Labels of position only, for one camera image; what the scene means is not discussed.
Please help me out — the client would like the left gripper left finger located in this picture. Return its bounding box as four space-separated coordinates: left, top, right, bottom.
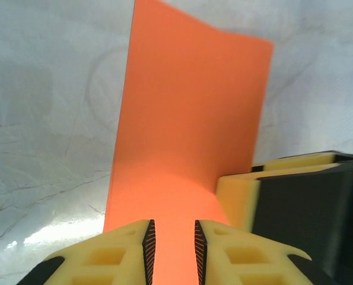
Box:
15 218 156 285

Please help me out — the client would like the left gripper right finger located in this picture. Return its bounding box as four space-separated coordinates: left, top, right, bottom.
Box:
195 218 342 285

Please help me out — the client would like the orange cloth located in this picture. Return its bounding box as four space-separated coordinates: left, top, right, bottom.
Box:
103 0 275 285

